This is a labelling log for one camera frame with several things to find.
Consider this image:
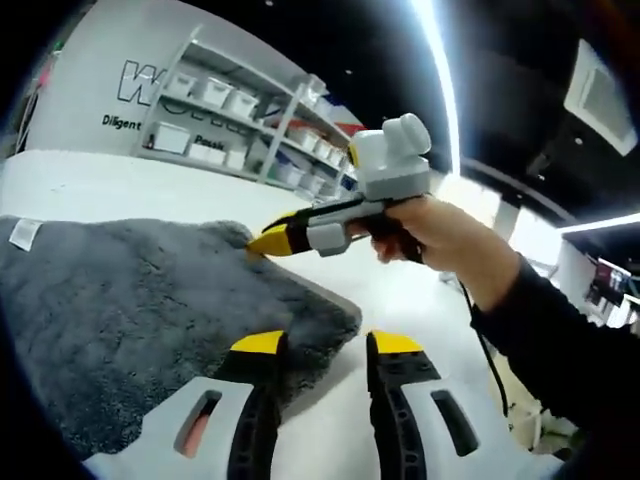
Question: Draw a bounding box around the person's right hand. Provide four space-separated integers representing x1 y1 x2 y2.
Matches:
344 196 522 314

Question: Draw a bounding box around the long ceiling light strip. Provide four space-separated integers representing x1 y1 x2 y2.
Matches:
413 0 464 176

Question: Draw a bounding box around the short ceiling light strip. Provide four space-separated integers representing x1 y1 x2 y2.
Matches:
559 212 640 236

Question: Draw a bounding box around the row of white storage bins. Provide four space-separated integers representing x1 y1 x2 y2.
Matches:
144 69 359 196

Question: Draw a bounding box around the grey metal shelf unit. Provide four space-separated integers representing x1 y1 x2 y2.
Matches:
132 39 361 199

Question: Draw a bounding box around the black cable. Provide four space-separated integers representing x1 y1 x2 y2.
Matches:
459 272 512 416

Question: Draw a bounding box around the ceiling air vent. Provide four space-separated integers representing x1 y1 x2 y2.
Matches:
562 38 640 157

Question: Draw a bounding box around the grey towel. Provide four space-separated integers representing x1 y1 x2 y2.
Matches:
0 217 362 461

